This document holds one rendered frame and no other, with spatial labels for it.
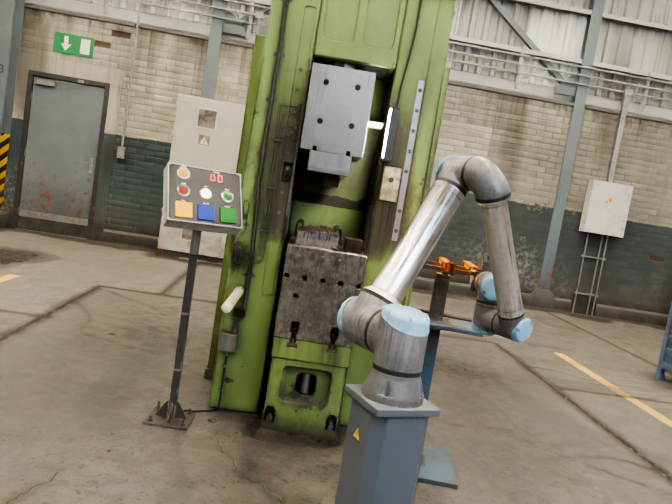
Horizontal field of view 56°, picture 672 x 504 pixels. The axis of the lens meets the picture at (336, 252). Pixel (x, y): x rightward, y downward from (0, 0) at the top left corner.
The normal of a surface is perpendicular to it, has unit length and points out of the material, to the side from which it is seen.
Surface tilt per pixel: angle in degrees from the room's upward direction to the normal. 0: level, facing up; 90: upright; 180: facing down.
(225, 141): 90
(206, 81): 90
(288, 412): 89
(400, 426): 90
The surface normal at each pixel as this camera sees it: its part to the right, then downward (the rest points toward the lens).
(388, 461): 0.41, 0.15
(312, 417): 0.04, 0.09
